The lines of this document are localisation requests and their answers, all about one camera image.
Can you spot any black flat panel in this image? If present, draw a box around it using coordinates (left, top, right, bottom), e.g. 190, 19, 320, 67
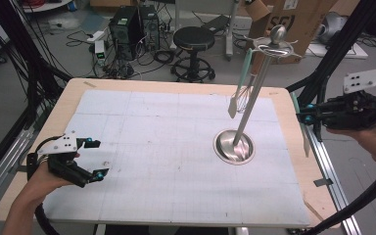
202, 14, 231, 33

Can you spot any black round stool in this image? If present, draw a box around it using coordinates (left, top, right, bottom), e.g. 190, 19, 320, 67
170, 25, 216, 83

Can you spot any silver aluminium rail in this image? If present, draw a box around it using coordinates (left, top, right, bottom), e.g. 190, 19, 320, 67
0, 126, 35, 213
295, 107, 362, 235

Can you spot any white round table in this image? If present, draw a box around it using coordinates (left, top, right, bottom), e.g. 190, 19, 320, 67
21, 0, 72, 14

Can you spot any light wooden table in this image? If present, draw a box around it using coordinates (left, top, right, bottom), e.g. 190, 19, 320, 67
0, 77, 342, 229

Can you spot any tangle of black floor cables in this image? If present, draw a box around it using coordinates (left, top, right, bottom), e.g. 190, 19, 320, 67
67, 28, 177, 80

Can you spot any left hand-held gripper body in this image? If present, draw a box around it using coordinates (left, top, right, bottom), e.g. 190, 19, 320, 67
36, 131, 91, 189

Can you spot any black metal frame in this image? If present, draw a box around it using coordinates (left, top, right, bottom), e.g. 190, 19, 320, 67
285, 0, 376, 143
0, 0, 76, 187

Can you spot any metal utensil stand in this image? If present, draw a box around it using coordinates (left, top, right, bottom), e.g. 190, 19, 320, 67
212, 23, 304, 165

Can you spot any teal handled wooden spatula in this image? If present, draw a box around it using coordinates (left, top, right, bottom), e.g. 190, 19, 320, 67
227, 47, 255, 119

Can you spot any person's right hand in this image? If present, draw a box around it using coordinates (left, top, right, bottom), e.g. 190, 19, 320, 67
326, 116, 376, 167

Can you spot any white flat board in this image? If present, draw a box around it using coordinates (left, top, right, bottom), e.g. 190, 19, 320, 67
306, 42, 370, 61

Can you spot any large black computer tower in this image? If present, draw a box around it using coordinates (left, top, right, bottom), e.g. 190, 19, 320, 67
108, 6, 141, 62

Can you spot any slim black computer tower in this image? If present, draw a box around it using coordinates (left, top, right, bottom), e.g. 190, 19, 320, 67
138, 4, 161, 52

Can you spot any white power strip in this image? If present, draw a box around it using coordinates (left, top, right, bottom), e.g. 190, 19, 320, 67
86, 29, 107, 43

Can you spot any brown cardboard box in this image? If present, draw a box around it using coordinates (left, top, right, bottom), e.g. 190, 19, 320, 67
243, 0, 339, 66

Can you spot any grey white rounded device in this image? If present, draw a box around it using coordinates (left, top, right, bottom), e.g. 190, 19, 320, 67
316, 11, 349, 45

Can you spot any white box with green display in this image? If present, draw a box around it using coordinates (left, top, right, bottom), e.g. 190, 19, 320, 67
94, 39, 107, 68

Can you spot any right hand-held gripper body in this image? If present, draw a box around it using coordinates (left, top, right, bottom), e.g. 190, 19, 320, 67
316, 65, 376, 131

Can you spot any person's left hand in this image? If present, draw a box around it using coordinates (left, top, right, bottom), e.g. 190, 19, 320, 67
23, 163, 73, 205

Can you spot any white grid mat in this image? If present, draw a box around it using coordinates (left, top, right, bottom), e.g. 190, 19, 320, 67
41, 88, 310, 228

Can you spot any thick black cable sleeve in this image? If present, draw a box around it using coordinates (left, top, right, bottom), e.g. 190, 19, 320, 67
33, 204, 60, 235
288, 97, 376, 235

